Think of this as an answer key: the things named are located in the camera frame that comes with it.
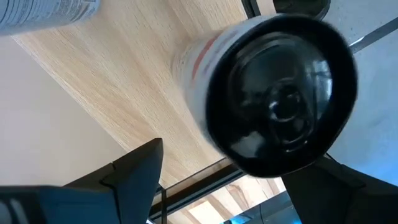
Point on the light wooden shelf board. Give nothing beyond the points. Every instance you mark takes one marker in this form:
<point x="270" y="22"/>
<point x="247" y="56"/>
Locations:
<point x="124" y="77"/>

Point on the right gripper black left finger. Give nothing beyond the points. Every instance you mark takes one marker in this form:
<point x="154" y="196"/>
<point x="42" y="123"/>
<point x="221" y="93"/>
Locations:
<point x="130" y="186"/>

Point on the white can with black lid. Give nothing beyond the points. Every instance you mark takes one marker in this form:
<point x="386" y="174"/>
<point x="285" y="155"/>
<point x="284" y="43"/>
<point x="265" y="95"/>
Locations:
<point x="280" y="99"/>

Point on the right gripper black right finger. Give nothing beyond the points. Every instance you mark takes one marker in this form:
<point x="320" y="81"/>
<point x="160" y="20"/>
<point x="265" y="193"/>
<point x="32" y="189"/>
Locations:
<point x="335" y="202"/>

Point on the white Celsius energy drink can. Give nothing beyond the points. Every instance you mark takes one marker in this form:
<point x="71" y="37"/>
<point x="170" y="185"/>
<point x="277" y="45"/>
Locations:
<point x="43" y="14"/>

